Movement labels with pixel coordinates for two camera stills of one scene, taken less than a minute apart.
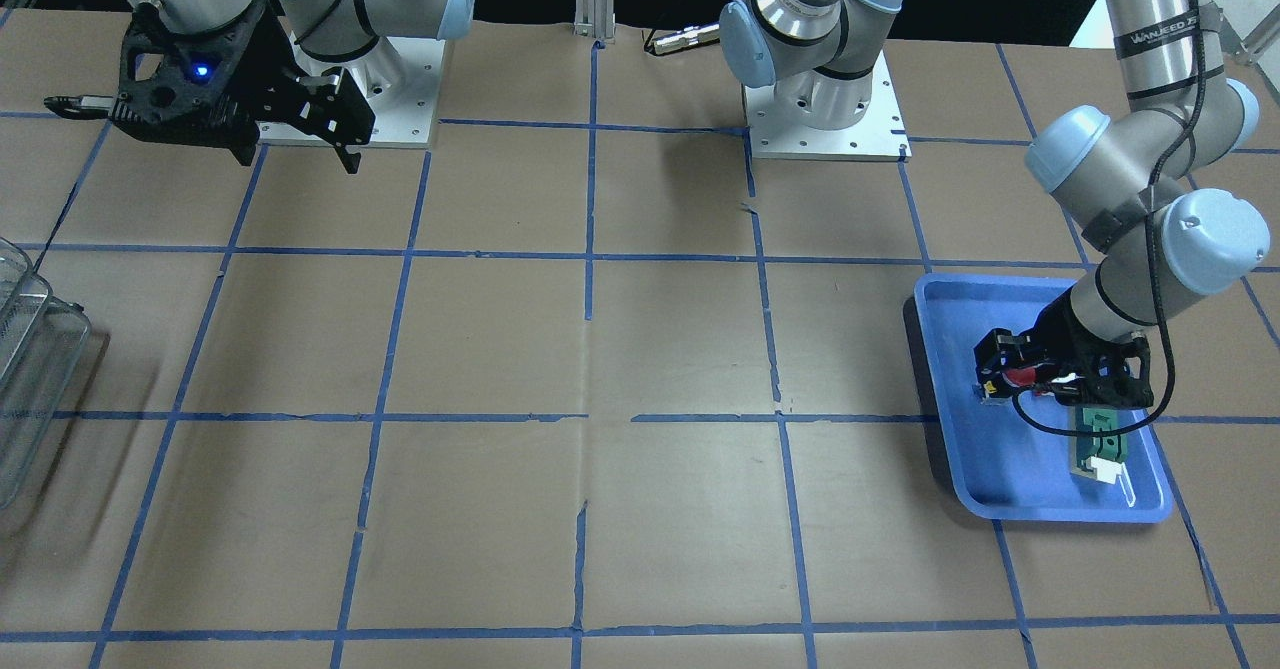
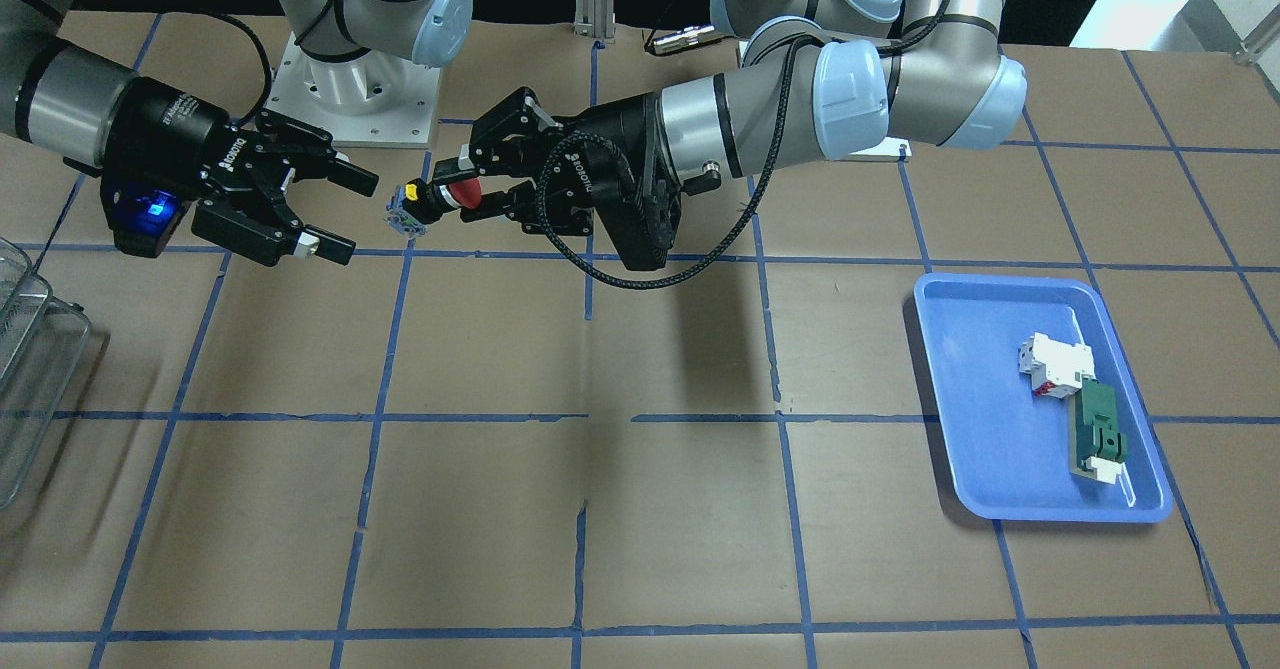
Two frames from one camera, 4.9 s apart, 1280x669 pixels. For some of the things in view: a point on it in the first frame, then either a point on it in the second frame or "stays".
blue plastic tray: x=1011 y=471 stays
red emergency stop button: x=1019 y=376 → x=416 y=204
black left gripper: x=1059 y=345 → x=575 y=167
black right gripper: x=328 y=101 → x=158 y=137
